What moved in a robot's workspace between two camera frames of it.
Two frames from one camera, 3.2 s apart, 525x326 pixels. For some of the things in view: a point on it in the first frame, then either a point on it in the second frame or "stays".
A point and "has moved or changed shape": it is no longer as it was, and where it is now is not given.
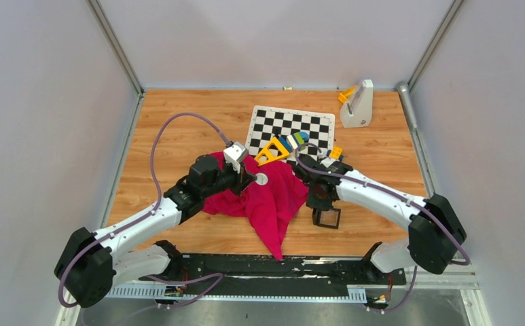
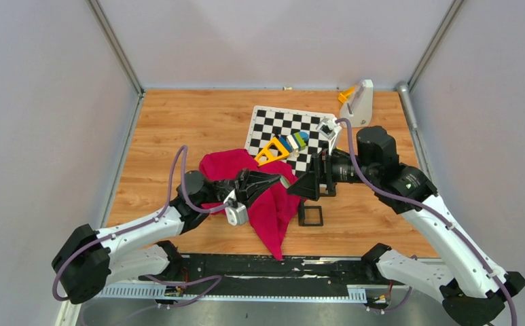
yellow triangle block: x=285 y=153 stays
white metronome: x=356 y=111 stays
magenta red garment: x=269 y=199 stays
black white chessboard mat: x=267 y=123 stays
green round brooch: x=262 y=178 has moved or changed shape
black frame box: x=327 y=219 -> x=301 y=216
